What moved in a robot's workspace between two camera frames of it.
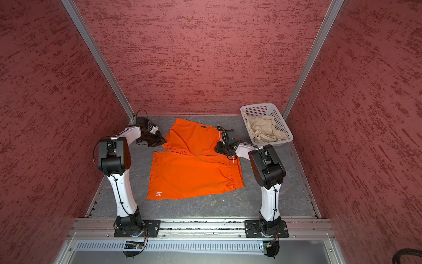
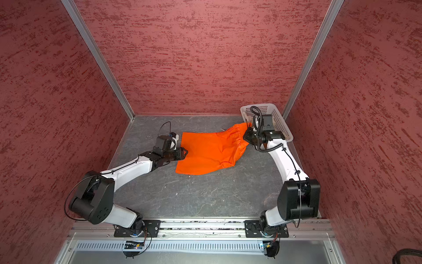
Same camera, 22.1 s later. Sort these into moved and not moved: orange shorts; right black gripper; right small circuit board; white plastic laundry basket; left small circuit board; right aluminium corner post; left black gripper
Moved: left black gripper; orange shorts; right black gripper
Not moved: right aluminium corner post; left small circuit board; right small circuit board; white plastic laundry basket
